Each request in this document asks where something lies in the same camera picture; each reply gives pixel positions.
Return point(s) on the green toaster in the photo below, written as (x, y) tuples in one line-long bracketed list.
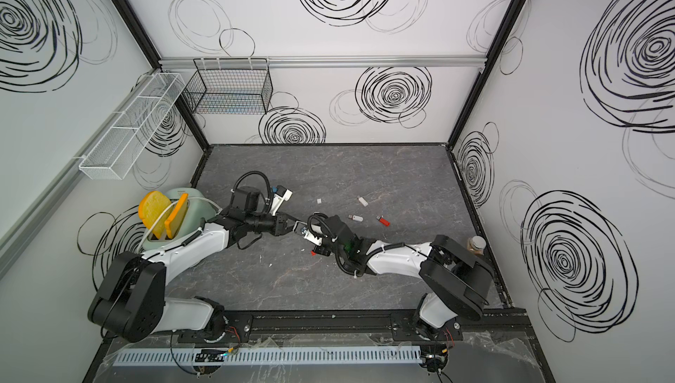
[(199, 209)]

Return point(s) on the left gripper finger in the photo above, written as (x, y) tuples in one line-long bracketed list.
[(285, 220), (283, 230)]

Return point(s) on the round yellow toast slice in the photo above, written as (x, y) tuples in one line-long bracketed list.
[(153, 213)]

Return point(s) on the black wire basket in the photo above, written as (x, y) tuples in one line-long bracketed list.
[(233, 86)]

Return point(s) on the white wire shelf basket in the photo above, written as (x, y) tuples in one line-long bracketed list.
[(133, 125)]

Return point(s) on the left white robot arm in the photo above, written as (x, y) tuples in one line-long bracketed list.
[(131, 302)]

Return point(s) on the orange toast slice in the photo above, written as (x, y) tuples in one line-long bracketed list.
[(176, 217)]

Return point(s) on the light spice jar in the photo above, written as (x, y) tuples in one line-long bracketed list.
[(477, 245)]

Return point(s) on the red black usb drive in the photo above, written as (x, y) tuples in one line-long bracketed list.
[(383, 221)]

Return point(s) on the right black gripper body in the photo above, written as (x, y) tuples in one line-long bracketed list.
[(342, 256)]

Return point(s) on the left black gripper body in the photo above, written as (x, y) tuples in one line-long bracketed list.
[(262, 223)]

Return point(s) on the grey slotted cable duct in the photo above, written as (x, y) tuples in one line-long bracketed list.
[(342, 355)]

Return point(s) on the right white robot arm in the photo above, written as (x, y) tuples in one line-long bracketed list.
[(459, 280)]

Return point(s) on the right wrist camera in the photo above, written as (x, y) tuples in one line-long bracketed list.
[(303, 230)]

